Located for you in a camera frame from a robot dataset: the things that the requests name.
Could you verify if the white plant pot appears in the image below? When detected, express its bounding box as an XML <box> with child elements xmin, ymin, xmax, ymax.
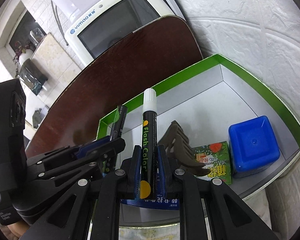
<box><xmin>19</xmin><ymin>49</ymin><xmax>35</xmax><ymax>64</ymax></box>

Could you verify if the white countertop appliance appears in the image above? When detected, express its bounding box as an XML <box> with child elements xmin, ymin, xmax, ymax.
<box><xmin>64</xmin><ymin>0</ymin><xmax>188</xmax><ymax>65</ymax></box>

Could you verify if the small green printed box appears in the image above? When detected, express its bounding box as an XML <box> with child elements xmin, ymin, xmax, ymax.
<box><xmin>192</xmin><ymin>141</ymin><xmax>234</xmax><ymax>186</ymax></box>

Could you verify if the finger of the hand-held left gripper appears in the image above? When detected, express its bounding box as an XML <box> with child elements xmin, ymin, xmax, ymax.
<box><xmin>27</xmin><ymin>136</ymin><xmax>127</xmax><ymax>173</ymax></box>
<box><xmin>32</xmin><ymin>155</ymin><xmax>115</xmax><ymax>188</ymax></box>

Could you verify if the glass jar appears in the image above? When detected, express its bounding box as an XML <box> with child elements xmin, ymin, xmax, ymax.
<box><xmin>29</xmin><ymin>29</ymin><xmax>47</xmax><ymax>51</ymax></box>

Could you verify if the green dinosaur toy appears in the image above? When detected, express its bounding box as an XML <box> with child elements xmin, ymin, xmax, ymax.
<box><xmin>31</xmin><ymin>107</ymin><xmax>50</xmax><ymax>128</ymax></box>

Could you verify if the beige stone slab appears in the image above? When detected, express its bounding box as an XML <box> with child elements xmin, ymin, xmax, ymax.
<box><xmin>31</xmin><ymin>33</ymin><xmax>95</xmax><ymax>105</ymax></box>

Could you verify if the green cardboard box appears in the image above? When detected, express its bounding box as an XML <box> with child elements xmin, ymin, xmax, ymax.
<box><xmin>96</xmin><ymin>53</ymin><xmax>300</xmax><ymax>205</ymax></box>

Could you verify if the blue plastic box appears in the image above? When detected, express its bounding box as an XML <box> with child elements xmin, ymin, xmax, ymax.
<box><xmin>228</xmin><ymin>115</ymin><xmax>280</xmax><ymax>178</ymax></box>

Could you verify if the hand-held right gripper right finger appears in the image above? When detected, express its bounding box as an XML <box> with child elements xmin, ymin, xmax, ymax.
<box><xmin>157</xmin><ymin>144</ymin><xmax>278</xmax><ymax>240</ymax></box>

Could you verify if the dark wooden board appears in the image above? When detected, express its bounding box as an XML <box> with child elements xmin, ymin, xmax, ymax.
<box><xmin>25</xmin><ymin>15</ymin><xmax>205</xmax><ymax>153</ymax></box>

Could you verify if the purple leafy plant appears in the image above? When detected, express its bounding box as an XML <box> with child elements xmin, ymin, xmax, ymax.
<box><xmin>12</xmin><ymin>40</ymin><xmax>35</xmax><ymax>79</ymax></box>

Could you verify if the black pen green label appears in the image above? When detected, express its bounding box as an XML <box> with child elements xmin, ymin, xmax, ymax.
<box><xmin>103</xmin><ymin>105</ymin><xmax>128</xmax><ymax>174</ymax></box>

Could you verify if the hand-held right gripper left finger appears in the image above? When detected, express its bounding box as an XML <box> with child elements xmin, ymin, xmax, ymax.
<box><xmin>20</xmin><ymin>145</ymin><xmax>143</xmax><ymax>240</ymax></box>

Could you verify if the metal hose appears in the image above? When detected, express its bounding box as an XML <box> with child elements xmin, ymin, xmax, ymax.
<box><xmin>50</xmin><ymin>0</ymin><xmax>65</xmax><ymax>40</ymax></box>
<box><xmin>54</xmin><ymin>4</ymin><xmax>69</xmax><ymax>46</ymax></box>

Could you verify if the blue medicine box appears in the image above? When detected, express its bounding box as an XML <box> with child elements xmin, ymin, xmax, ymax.
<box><xmin>120</xmin><ymin>198</ymin><xmax>181</xmax><ymax>208</ymax></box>

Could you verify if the black marker white cap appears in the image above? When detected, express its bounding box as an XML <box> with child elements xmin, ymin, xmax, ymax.
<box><xmin>140</xmin><ymin>88</ymin><xmax>157</xmax><ymax>200</ymax></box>

